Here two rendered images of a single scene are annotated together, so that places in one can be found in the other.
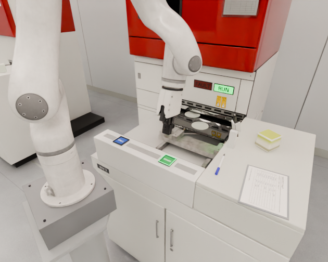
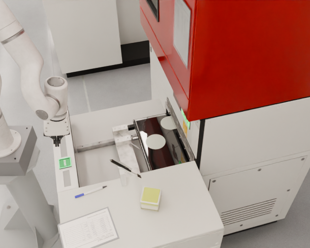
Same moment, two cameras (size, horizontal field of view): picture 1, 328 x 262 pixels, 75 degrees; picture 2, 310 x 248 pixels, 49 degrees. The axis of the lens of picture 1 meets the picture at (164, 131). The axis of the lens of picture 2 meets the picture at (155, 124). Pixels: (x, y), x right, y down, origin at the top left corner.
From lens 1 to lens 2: 1.23 m
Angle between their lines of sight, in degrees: 36
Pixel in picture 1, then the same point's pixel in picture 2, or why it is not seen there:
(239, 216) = not seen: hidden behind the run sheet
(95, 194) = (7, 159)
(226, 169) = (88, 199)
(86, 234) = not seen: outside the picture
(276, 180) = (104, 232)
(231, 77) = not seen: hidden behind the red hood
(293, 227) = not seen: outside the picture
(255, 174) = (98, 218)
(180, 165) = (69, 172)
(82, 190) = (2, 151)
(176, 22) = (27, 82)
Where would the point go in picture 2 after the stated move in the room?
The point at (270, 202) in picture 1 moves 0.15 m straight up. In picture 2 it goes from (74, 241) to (66, 222)
